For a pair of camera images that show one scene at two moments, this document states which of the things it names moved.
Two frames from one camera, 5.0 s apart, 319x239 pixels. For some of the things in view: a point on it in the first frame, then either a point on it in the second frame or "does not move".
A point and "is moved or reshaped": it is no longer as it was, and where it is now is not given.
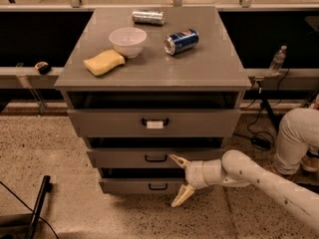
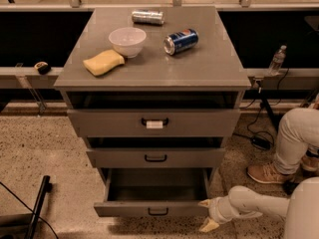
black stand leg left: (46, 187) does not move
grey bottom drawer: (142, 185) is moved or reshaped
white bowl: (128, 40) does not move
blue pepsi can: (180, 41) does not move
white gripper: (193, 174) to (215, 210)
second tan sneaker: (310, 163) does not move
